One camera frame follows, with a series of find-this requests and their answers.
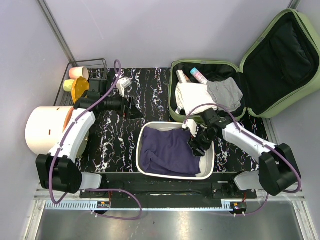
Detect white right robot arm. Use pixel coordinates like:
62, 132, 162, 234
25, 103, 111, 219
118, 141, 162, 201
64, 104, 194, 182
182, 108, 302, 199

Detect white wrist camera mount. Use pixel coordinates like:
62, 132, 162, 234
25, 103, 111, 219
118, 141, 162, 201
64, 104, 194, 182
116, 77, 132, 97
182, 119, 199, 137

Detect white cylinder appliance orange lid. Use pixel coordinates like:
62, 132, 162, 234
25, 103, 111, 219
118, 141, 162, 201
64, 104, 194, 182
24, 105, 90, 159

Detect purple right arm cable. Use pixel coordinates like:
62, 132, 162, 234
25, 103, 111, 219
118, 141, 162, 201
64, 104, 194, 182
183, 103, 302, 218

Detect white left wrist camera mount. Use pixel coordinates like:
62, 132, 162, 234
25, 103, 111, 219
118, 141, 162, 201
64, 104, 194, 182
116, 77, 132, 97

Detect grey garment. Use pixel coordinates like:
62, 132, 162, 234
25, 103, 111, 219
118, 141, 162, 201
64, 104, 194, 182
207, 77, 244, 112

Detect white cosmetic tube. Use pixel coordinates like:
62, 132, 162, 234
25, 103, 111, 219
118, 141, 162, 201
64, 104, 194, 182
176, 69, 190, 84

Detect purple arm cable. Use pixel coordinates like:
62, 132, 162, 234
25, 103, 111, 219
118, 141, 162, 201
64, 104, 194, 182
183, 103, 302, 218
48, 59, 143, 221

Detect white rectangular plastic basin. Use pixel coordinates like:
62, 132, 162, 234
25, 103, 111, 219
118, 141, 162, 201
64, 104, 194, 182
136, 122, 215, 180

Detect aluminium rail frame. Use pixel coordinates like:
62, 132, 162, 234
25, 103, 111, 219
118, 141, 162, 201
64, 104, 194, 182
24, 181, 320, 240

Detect pink blue tube bottle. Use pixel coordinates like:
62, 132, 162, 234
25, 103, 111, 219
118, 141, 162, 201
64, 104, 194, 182
190, 67, 208, 85

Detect white grey cloth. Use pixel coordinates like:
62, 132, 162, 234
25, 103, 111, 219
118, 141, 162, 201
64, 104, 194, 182
175, 83, 215, 116

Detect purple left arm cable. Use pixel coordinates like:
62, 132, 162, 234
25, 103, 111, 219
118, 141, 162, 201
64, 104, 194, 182
48, 59, 143, 221

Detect green hard-shell suitcase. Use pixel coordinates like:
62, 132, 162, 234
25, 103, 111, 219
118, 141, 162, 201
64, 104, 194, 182
168, 8, 320, 122

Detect black wire dish rack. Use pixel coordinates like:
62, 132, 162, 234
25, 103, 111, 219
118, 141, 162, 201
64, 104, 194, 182
53, 58, 108, 106

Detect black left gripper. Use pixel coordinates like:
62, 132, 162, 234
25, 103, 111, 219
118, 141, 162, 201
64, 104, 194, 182
101, 88, 144, 121

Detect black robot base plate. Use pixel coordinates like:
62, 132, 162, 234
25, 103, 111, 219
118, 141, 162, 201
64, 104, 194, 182
80, 172, 257, 211

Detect navy blue garment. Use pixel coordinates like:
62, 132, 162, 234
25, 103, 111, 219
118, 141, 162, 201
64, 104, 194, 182
139, 127, 201, 177

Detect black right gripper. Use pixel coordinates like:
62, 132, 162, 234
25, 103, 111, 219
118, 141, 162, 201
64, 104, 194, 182
186, 125, 218, 158

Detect light green cup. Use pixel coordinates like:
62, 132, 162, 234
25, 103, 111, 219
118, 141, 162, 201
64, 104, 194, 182
63, 79, 75, 93

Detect pink cup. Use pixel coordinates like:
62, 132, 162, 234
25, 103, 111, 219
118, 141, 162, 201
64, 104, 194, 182
68, 66, 89, 80

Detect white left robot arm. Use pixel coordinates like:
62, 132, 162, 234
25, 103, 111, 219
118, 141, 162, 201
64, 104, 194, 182
35, 77, 143, 198

